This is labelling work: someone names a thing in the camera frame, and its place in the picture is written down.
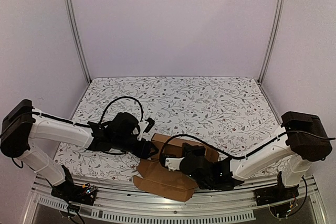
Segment floral patterned table mat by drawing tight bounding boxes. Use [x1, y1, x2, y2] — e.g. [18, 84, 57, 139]
[50, 76, 295, 184]

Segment black left camera cable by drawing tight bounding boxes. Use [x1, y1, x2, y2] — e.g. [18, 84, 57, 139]
[99, 96, 145, 127]

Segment black camera cable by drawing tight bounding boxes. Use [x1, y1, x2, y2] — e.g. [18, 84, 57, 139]
[159, 134, 286, 164]
[99, 96, 145, 127]

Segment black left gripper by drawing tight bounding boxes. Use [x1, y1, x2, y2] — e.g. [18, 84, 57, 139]
[112, 136, 159, 160]

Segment black right camera cable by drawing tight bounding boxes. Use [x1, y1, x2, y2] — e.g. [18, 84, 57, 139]
[159, 134, 286, 164]

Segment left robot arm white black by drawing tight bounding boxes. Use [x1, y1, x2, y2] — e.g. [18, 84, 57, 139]
[1, 99, 159, 200]

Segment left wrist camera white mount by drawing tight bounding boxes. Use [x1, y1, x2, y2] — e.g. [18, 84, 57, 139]
[137, 118, 155, 141]

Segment right aluminium corner post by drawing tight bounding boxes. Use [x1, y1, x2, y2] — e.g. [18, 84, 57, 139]
[257, 0, 285, 85]

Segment aluminium corner post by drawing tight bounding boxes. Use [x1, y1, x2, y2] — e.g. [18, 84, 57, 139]
[257, 0, 285, 85]
[64, 0, 92, 84]

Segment curved aluminium rail base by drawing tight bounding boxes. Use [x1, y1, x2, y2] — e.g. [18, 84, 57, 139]
[22, 174, 328, 224]

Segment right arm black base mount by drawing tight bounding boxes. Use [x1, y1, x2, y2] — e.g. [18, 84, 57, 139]
[254, 172, 299, 219]

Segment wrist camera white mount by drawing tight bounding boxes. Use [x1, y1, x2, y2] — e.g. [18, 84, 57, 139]
[159, 154, 185, 171]
[137, 118, 155, 141]

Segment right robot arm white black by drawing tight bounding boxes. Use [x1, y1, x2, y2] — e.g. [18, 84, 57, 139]
[179, 111, 333, 201]

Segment brown cardboard box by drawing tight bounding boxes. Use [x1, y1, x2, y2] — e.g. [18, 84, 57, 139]
[133, 133, 219, 202]

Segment left aluminium corner post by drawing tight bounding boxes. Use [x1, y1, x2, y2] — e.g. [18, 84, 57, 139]
[64, 0, 92, 84]

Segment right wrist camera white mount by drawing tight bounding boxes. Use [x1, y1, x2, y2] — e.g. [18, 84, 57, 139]
[159, 154, 185, 171]

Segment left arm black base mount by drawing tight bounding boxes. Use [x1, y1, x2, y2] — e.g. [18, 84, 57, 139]
[51, 165, 98, 206]

